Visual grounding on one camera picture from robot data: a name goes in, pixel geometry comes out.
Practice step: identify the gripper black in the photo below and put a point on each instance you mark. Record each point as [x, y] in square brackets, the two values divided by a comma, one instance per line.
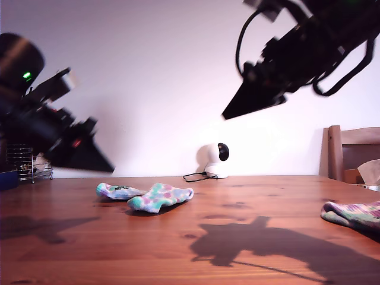
[297, 59]
[68, 127]

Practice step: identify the tie-dye Hugging Face sock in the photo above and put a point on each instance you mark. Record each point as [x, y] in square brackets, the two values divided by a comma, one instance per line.
[356, 216]
[160, 199]

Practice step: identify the dark blue container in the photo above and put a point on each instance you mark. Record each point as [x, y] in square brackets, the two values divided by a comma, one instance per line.
[9, 181]

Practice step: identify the brown wooden chair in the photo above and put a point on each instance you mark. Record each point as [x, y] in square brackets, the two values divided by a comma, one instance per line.
[335, 154]

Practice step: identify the grey tissue box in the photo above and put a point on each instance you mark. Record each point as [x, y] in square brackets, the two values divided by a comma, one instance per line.
[373, 188]

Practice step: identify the white round security camera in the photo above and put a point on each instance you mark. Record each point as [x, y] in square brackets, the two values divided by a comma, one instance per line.
[212, 157]

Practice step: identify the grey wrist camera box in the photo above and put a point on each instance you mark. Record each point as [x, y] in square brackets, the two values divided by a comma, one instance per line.
[63, 81]
[264, 9]

